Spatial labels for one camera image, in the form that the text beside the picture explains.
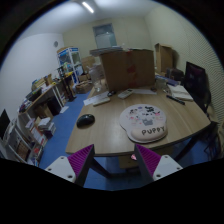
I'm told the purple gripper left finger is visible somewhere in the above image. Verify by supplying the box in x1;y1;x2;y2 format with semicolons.
44;143;96;187

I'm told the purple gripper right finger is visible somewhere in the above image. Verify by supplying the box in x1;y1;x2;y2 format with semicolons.
133;143;184;185

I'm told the pink puppy mouse pad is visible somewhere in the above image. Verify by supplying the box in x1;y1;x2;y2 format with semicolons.
119;104;168;143

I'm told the black computer mouse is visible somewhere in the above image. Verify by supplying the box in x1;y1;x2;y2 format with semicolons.
76;114;95;128

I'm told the wooden table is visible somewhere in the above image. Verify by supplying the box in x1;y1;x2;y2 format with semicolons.
66;90;210;156

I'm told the white storage shelf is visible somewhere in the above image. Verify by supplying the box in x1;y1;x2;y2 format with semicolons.
0;120;48;167

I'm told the white keyboard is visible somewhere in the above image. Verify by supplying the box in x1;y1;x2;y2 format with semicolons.
93;97;110;107

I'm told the wooden side desk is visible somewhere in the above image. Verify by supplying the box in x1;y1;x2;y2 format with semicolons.
18;83;65;123

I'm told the black pen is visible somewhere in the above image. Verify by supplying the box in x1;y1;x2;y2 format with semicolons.
166;95;185;105

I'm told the white remote control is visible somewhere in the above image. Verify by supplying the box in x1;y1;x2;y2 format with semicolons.
118;89;133;99

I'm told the black monitor on table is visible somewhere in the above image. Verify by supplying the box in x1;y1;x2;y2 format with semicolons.
184;61;207;103

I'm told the large cardboard box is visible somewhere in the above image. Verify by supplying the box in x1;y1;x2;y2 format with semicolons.
100;49;155;91

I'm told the blue claw machine cabinet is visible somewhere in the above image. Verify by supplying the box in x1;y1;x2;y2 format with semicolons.
57;47;83;84

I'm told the tall cardboard box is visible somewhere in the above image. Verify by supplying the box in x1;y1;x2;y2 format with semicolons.
155;43;173;72

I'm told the ceiling light tube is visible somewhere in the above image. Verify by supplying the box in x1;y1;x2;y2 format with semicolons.
82;2;94;14

